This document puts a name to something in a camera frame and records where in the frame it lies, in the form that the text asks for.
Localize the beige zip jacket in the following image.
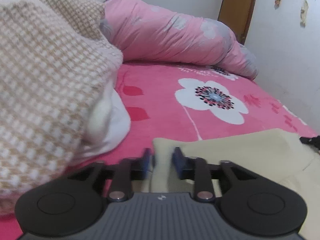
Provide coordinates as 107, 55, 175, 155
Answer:
150, 128, 319, 239

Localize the hot pink floral bedsheet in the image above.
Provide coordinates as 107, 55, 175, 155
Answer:
0, 60, 320, 240

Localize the brown wooden door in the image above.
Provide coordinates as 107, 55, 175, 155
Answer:
217, 0, 255, 44

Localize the beige white houndstooth blanket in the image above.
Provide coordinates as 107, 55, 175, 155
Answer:
1, 0, 123, 215

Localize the pink floral rolled duvet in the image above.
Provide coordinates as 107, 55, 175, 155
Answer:
96, 0, 258, 80

